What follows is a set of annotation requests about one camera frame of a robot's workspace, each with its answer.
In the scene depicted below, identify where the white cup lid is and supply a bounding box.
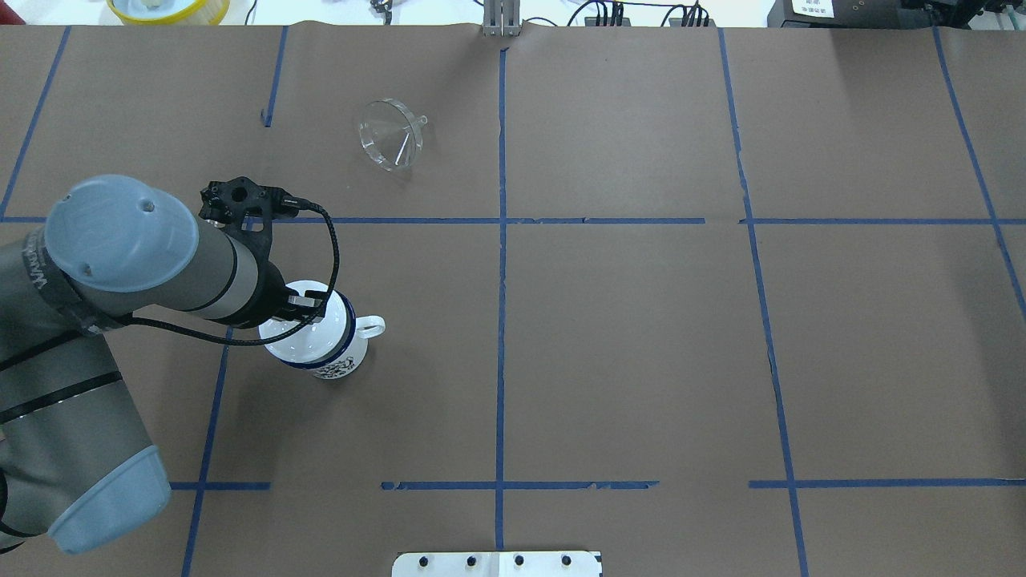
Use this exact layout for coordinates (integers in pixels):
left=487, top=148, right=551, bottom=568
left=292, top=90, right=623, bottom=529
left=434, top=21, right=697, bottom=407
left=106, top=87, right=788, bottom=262
left=257, top=279, right=349, bottom=366

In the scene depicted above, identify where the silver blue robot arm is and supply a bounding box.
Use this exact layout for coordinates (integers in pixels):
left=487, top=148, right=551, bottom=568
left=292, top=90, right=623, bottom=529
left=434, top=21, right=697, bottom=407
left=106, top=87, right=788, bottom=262
left=2, top=174, right=337, bottom=555

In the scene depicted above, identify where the white enamel cup blue rim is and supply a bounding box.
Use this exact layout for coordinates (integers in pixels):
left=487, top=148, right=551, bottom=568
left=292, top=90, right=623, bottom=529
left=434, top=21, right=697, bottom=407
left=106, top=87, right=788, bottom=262
left=265, top=294, right=387, bottom=380

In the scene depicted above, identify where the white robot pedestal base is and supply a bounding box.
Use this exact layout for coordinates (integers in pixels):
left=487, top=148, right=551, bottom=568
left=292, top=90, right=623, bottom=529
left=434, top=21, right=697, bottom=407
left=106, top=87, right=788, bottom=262
left=391, top=551, right=604, bottom=576

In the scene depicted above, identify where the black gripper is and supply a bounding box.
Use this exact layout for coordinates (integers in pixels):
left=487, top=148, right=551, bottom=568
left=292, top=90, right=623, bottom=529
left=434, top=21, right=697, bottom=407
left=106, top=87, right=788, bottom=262
left=240, top=260, right=330, bottom=329

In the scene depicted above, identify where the clear glass funnel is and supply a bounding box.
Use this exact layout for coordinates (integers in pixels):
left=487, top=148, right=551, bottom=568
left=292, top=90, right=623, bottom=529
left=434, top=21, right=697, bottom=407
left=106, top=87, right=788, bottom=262
left=357, top=99, right=429, bottom=171

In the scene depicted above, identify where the yellow tape roll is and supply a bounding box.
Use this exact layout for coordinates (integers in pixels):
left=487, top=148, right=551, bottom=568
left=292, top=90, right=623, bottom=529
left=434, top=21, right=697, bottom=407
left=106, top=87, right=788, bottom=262
left=106, top=1, right=231, bottom=26

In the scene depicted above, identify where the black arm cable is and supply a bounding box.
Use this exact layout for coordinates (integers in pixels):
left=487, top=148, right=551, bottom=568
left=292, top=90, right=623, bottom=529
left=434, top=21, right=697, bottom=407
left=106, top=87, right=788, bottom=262
left=120, top=200, right=341, bottom=347

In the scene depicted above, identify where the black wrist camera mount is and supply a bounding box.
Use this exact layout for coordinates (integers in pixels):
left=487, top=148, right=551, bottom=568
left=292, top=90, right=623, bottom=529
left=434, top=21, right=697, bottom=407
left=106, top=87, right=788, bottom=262
left=198, top=176, right=305, bottom=241

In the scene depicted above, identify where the aluminium frame post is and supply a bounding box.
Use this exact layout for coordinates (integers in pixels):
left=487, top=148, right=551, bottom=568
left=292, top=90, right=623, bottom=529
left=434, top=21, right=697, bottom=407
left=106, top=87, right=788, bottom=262
left=480, top=0, right=523, bottom=38

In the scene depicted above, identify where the black power box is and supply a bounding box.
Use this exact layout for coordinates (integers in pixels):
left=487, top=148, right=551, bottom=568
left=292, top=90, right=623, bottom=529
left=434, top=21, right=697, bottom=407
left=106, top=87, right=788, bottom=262
left=765, top=1, right=903, bottom=30

